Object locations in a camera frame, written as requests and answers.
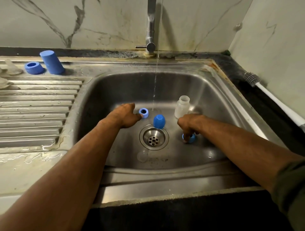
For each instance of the stainless steel sink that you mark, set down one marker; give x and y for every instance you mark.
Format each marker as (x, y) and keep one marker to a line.
(114, 123)

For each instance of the clear plastic baby bottle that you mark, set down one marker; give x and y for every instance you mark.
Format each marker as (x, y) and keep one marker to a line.
(182, 107)

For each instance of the person's left fingers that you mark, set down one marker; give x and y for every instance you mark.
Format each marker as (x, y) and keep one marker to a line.
(139, 116)

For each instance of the chrome sink faucet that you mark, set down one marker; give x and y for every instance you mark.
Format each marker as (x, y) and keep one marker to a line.
(150, 31)

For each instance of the clear round silicone disc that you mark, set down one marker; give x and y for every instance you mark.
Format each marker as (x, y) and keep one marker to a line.
(142, 156)

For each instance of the tall blue bottle cover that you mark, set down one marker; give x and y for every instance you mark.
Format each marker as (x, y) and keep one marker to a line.
(52, 62)

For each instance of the person's left forearm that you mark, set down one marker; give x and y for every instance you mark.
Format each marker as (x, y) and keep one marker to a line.
(64, 176)

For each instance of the person's left hand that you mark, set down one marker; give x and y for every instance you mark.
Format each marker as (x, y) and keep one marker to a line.
(124, 116)

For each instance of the steel sink drain strainer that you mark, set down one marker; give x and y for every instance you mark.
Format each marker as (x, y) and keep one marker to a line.
(154, 138)

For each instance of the person's right fingers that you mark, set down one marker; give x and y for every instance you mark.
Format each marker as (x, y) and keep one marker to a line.
(187, 136)

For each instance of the blue rounded bottle cap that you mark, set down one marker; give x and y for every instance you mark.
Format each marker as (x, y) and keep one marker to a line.
(159, 121)

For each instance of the white bottle brush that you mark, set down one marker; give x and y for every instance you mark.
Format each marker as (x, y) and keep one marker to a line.
(274, 97)

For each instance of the person's right hand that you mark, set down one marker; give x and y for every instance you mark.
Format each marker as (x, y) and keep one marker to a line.
(190, 122)

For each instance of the person's right forearm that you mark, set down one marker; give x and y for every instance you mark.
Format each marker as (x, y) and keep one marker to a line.
(245, 152)

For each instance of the clear silicone bottle nipple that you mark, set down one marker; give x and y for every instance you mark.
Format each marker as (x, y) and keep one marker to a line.
(12, 67)
(4, 83)

